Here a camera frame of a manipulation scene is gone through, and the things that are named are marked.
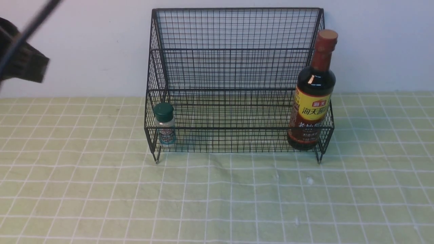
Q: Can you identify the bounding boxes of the green checked tablecloth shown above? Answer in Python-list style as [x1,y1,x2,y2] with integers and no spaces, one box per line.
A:
[0,92,434,244]

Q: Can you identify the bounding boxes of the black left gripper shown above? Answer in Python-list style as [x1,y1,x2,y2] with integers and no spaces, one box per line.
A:
[0,18,50,83]

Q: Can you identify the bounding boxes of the dark soy sauce bottle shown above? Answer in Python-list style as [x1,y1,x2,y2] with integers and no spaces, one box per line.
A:
[287,29,338,151]

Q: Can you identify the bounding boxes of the black cable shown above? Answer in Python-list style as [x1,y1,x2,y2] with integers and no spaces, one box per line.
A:
[0,0,64,80]

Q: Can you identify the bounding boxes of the green-capped white pepper bottle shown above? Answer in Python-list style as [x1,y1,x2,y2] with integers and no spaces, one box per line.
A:
[153,102,176,147]

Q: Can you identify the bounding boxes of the black wire mesh rack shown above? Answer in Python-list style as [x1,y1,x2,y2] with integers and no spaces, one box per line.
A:
[144,7,325,163]

